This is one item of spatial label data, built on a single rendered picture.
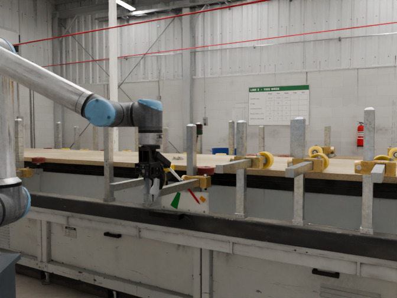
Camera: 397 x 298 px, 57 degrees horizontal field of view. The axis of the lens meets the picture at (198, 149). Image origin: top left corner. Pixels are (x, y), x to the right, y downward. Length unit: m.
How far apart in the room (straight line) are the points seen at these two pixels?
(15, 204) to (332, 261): 1.26
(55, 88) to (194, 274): 1.24
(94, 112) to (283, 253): 0.95
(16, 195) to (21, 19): 10.20
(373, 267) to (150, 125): 0.98
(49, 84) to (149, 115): 0.34
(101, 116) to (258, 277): 1.16
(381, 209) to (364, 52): 7.29
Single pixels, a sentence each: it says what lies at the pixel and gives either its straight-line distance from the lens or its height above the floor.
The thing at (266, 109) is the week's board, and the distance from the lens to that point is 8.87.
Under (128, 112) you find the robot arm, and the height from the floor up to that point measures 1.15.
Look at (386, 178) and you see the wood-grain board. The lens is 1.63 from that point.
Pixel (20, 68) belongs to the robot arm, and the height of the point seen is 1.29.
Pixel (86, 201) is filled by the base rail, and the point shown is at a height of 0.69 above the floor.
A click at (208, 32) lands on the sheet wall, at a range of 9.65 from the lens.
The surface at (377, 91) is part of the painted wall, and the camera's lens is 8.71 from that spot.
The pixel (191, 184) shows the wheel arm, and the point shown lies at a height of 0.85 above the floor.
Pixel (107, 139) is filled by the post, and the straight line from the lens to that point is 1.98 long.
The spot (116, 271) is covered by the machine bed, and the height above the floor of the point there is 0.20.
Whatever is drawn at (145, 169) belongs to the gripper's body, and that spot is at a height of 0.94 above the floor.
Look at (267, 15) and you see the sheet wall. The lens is 9.28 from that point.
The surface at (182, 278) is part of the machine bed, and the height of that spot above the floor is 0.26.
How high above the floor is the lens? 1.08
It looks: 3 degrees down
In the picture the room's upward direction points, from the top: straight up
